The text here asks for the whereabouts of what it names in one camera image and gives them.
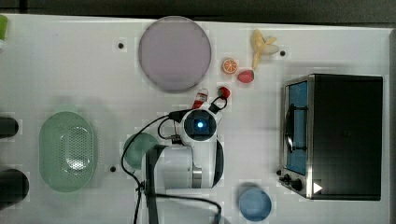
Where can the red ketchup bottle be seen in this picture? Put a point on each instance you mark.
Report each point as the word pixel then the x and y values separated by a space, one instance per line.
pixel 200 98

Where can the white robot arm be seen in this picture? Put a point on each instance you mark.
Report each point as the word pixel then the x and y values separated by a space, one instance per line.
pixel 195 162

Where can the green plastic strainer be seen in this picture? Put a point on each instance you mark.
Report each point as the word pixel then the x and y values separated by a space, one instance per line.
pixel 66 151

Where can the small red toy fruit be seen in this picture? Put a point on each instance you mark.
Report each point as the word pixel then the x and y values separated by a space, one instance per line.
pixel 224 93

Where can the toy orange slice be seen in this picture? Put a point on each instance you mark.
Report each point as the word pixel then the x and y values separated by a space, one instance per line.
pixel 229 66

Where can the toy strawberry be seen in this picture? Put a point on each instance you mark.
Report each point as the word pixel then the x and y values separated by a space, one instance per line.
pixel 246 76

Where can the green plastic cup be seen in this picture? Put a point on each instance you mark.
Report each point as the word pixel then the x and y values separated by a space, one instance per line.
pixel 136 147

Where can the purple round plate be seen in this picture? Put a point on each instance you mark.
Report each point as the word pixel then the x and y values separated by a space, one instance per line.
pixel 174 53

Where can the peeled toy banana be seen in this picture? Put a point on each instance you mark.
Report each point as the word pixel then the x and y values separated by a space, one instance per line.
pixel 261 46

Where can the blue plastic bowl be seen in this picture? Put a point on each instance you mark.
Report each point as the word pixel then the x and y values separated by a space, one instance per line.
pixel 254 204

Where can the black toaster oven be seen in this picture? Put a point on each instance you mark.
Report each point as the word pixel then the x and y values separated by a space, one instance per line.
pixel 332 137

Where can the black cylinder upper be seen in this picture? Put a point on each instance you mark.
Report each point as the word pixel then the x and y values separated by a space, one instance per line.
pixel 8 127

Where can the black cylinder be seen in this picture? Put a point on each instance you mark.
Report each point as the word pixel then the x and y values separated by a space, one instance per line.
pixel 8 127
pixel 14 187

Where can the black cylinder lower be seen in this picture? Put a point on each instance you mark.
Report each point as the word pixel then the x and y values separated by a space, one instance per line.
pixel 14 187

